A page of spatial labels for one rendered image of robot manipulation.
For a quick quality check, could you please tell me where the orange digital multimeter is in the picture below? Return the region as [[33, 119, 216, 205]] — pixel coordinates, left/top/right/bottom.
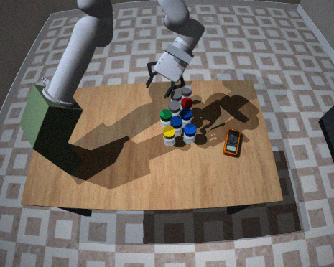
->
[[223, 129, 241, 157]]

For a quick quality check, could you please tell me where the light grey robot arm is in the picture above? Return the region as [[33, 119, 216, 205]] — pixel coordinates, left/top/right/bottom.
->
[[41, 0, 205, 106]]

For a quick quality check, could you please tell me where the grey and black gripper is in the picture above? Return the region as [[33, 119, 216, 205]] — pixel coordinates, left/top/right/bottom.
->
[[146, 52, 187, 98]]

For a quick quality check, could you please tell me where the red bottle cap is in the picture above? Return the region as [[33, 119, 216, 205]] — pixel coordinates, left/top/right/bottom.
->
[[181, 98, 192, 110]]

